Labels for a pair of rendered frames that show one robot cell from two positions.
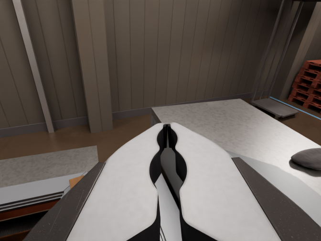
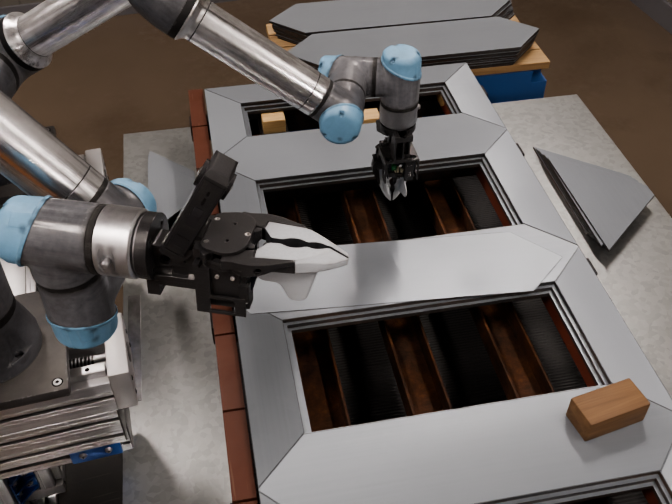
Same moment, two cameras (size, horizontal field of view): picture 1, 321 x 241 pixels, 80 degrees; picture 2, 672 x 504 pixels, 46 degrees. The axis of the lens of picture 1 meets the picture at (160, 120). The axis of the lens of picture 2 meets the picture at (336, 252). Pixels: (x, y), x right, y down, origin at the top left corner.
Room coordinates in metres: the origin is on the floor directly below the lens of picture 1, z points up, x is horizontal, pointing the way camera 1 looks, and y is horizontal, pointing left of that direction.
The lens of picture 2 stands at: (0.21, -0.57, 2.00)
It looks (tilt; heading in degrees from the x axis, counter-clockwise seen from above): 43 degrees down; 100
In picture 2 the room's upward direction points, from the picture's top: straight up
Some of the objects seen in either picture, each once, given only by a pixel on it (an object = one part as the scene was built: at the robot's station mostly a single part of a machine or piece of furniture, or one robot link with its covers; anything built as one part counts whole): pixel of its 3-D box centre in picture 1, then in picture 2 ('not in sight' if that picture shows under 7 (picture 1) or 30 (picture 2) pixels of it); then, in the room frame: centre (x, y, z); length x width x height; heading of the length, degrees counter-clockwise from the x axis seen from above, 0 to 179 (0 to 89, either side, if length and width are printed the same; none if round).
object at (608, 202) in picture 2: not in sight; (603, 190); (0.58, 1.05, 0.77); 0.45 x 0.20 x 0.04; 111
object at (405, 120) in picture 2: not in sight; (400, 112); (0.09, 0.76, 1.12); 0.08 x 0.08 x 0.05
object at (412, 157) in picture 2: not in sight; (397, 148); (0.09, 0.75, 1.04); 0.09 x 0.08 x 0.12; 111
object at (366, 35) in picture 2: not in sight; (403, 33); (0.01, 1.65, 0.82); 0.80 x 0.40 x 0.06; 21
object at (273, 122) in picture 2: not in sight; (273, 121); (-0.28, 1.15, 0.79); 0.06 x 0.05 x 0.04; 21
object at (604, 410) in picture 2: (80, 191); (607, 409); (0.52, 0.30, 0.87); 0.12 x 0.06 x 0.05; 32
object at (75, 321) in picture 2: not in sight; (83, 288); (-0.19, 0.01, 1.33); 0.11 x 0.08 x 0.11; 91
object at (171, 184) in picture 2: not in sight; (172, 187); (-0.50, 0.95, 0.70); 0.39 x 0.12 x 0.04; 111
